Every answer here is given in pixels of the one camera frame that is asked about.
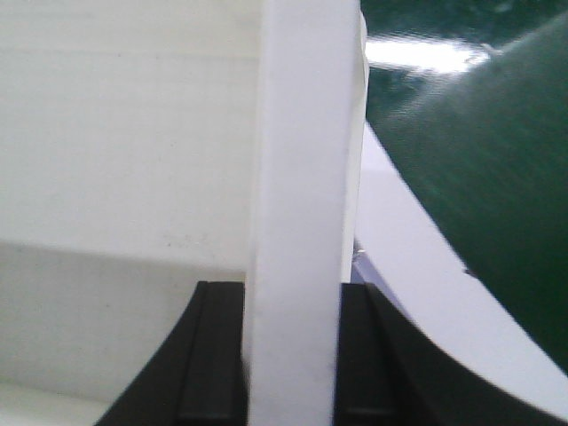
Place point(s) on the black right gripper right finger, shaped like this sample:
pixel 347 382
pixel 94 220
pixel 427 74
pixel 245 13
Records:
pixel 390 373

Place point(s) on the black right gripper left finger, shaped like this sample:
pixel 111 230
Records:
pixel 196 376

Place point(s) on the white plastic tote box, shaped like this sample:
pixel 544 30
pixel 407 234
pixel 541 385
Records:
pixel 150 145

